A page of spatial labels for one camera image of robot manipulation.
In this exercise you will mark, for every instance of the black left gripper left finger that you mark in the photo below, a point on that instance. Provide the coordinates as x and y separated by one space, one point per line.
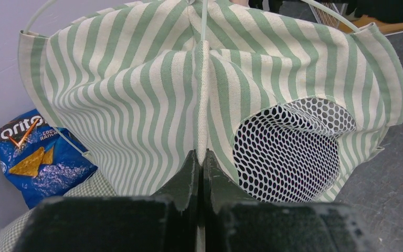
163 221

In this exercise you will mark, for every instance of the blue Doritos chip bag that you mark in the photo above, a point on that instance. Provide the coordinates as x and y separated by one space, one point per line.
41 161

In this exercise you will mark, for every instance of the white wire wooden shelf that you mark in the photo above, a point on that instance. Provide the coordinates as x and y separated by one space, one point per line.
387 15

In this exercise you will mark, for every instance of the green striped pet tent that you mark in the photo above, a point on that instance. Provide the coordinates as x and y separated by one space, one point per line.
288 107

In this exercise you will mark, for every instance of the green checked pet cushion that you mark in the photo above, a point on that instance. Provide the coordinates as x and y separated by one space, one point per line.
95 186

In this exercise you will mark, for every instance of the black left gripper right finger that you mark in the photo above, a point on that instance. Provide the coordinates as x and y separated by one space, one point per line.
235 221

